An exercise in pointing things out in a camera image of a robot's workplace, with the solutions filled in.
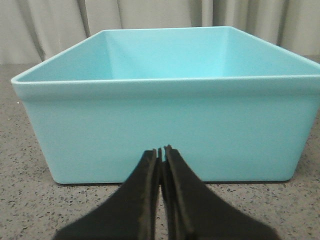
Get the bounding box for light blue plastic box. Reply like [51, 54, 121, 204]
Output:
[11, 26, 320, 184]

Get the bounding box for white pleated curtain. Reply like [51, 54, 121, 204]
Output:
[0, 0, 320, 64]

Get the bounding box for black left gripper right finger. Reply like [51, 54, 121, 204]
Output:
[161, 145, 280, 240]

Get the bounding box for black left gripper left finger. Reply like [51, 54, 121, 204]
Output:
[54, 149, 162, 240]

